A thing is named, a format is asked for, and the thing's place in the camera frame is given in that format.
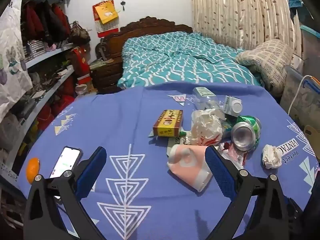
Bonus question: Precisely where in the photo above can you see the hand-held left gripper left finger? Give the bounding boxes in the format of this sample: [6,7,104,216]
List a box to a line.
[23,146,108,240]

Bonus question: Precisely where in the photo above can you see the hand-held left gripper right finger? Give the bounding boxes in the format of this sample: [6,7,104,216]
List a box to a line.
[204,145,298,240]

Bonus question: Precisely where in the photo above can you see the red snack wrapper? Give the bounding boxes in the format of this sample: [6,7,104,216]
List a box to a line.
[217,141,248,169]

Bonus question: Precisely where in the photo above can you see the white paper bag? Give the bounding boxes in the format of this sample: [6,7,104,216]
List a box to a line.
[186,109,223,147]

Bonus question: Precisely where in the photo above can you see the green white packet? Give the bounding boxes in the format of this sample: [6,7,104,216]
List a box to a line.
[223,96,243,117]

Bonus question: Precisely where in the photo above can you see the clear plastic bottle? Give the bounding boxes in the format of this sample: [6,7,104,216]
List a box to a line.
[192,87,227,120]

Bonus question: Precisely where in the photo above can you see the black smartphone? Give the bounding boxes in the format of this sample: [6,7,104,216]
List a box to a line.
[49,146,83,180]

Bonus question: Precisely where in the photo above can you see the crushed pink paper cup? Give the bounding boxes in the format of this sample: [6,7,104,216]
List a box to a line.
[167,144,214,193]

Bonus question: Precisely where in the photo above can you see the crushed green drink can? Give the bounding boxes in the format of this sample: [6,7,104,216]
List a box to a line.
[230,115,262,152]

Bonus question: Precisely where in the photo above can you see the crumpled white tissue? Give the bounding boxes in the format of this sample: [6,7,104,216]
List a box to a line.
[262,144,282,169]

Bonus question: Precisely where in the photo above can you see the orange fruit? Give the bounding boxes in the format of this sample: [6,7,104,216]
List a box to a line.
[26,157,40,184]

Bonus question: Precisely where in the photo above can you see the yellow brown cardboard box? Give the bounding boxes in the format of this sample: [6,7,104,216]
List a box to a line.
[152,109,184,137]

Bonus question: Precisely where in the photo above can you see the purple patterned tablecloth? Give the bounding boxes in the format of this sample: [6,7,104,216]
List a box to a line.
[19,81,319,240]

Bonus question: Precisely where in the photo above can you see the dark wooden nightstand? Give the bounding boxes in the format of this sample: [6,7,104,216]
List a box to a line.
[89,57,123,94]

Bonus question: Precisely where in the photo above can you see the red gift bag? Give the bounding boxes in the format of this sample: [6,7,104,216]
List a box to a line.
[70,46,92,85]

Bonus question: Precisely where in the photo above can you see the clear storage box orange lid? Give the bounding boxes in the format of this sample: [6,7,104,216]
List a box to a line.
[280,65,320,130]

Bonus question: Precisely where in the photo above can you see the teal patterned duvet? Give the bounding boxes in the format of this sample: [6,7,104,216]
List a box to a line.
[117,31,262,89]

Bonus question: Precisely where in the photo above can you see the grey metal shelf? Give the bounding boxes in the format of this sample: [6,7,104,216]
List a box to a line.
[0,0,75,180]

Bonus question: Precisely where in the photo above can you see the newspaper print pillow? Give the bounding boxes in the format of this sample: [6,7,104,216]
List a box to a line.
[235,39,293,98]

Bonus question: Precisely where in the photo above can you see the white floral cloth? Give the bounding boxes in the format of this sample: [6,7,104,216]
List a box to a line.
[0,0,33,120]

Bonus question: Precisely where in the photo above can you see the camouflage bag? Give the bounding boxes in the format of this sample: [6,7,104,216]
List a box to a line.
[69,21,91,44]

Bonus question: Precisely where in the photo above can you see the clear storage box teal lid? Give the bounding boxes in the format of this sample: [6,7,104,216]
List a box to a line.
[300,25,320,68]

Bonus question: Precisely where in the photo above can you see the red and black jackets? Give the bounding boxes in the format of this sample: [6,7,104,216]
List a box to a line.
[21,1,70,48]

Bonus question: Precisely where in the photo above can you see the carved wooden headboard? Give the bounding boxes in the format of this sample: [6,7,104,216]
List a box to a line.
[95,16,193,60]

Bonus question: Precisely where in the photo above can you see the beige leaf print curtain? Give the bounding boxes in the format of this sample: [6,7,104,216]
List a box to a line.
[190,0,303,53]

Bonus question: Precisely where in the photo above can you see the teal towel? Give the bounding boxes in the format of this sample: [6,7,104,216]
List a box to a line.
[287,0,304,18]

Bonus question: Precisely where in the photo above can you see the white cable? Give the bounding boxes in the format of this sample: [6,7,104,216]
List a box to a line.
[287,75,313,115]

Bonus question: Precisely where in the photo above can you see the red yellow wall calendar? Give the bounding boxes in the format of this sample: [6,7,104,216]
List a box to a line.
[92,0,119,38]

